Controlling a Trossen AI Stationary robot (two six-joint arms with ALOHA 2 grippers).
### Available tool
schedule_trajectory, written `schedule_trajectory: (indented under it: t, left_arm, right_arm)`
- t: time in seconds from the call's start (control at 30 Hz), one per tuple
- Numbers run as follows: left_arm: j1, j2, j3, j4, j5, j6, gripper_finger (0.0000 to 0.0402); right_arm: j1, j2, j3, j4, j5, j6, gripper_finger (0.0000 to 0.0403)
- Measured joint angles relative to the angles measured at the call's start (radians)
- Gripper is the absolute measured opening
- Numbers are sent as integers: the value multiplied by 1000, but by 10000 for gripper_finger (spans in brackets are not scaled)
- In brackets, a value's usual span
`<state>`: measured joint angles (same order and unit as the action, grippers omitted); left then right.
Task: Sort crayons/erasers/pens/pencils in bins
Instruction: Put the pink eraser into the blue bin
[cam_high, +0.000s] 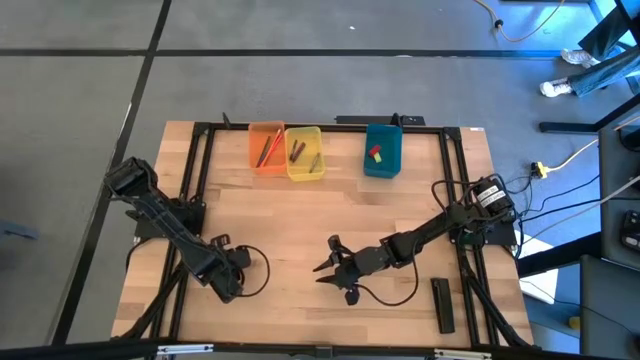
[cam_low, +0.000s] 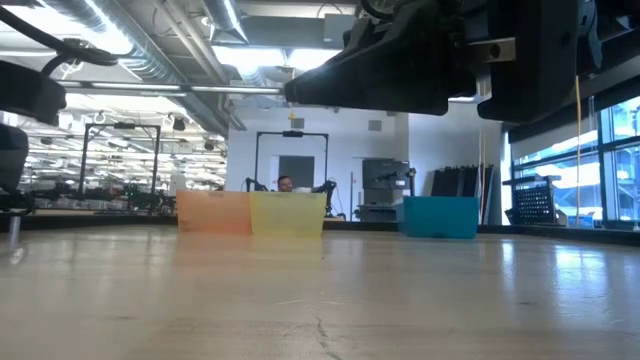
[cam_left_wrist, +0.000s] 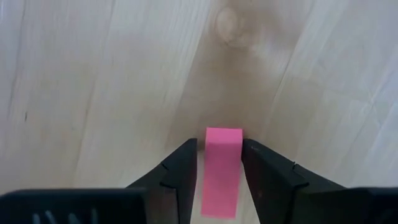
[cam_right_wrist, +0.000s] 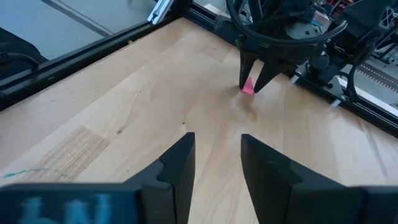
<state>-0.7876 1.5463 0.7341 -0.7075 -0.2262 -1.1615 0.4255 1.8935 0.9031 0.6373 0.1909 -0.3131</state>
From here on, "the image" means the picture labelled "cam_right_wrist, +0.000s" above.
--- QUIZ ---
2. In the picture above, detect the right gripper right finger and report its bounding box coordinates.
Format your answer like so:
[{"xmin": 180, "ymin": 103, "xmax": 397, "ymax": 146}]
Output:
[{"xmin": 240, "ymin": 133, "xmax": 398, "ymax": 224}]

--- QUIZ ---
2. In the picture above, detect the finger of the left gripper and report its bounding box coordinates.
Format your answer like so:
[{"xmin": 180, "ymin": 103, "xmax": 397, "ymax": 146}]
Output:
[
  {"xmin": 238, "ymin": 50, "xmax": 259, "ymax": 90},
  {"xmin": 253, "ymin": 59, "xmax": 292, "ymax": 95}
]

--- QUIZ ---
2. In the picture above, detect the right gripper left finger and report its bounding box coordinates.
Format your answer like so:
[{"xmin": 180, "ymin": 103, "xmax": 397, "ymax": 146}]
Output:
[{"xmin": 0, "ymin": 132, "xmax": 197, "ymax": 224}]

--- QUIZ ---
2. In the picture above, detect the pink eraser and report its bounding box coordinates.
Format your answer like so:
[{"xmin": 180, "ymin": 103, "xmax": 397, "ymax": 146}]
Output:
[{"xmin": 241, "ymin": 76, "xmax": 256, "ymax": 96}]

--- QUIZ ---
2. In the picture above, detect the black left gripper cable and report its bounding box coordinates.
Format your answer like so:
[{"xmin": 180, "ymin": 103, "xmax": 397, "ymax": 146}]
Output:
[{"xmin": 226, "ymin": 0, "xmax": 349, "ymax": 48}]

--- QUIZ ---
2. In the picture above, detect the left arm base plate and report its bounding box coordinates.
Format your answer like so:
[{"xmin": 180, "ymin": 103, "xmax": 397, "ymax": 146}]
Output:
[{"xmin": 290, "ymin": 60, "xmax": 357, "ymax": 108}]

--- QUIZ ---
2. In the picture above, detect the silver metal bracket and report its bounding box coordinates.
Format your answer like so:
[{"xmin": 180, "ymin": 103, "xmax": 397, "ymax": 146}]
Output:
[{"xmin": 146, "ymin": 0, "xmax": 175, "ymax": 26}]

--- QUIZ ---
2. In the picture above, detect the black aluminium table frame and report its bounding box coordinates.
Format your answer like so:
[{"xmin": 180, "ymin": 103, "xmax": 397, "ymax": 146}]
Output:
[{"xmin": 0, "ymin": 0, "xmax": 398, "ymax": 139}]

